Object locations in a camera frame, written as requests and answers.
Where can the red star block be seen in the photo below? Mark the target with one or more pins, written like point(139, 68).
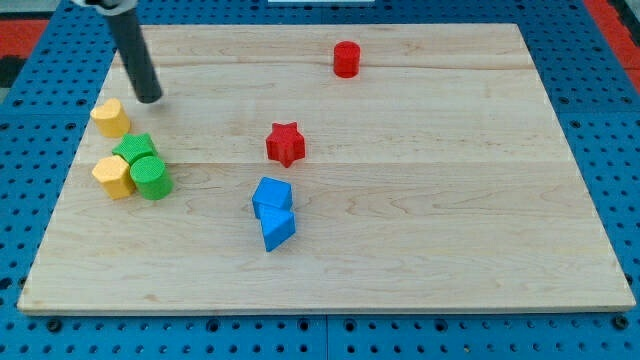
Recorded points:
point(285, 144)

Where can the yellow heart block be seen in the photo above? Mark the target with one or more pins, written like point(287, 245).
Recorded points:
point(111, 119)

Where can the yellow hexagon block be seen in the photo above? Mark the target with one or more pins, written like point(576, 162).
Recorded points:
point(113, 175)

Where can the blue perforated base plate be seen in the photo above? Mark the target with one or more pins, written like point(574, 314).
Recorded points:
point(44, 115)

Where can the green star block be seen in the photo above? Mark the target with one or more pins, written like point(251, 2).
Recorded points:
point(134, 147)

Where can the blue triangular block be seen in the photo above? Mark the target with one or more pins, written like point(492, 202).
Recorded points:
point(277, 226)

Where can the wooden board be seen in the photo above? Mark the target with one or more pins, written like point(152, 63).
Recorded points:
point(437, 180)

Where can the blue cube block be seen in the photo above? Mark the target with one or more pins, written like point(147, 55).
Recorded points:
point(272, 192)

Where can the red cylinder block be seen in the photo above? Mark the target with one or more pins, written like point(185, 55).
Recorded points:
point(346, 59)

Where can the green cylinder block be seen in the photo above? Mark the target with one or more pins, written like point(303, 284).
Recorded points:
point(151, 177)

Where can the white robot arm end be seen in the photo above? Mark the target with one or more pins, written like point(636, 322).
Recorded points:
point(108, 7)

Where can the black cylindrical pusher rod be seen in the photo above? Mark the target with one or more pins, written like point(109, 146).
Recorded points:
point(131, 45)

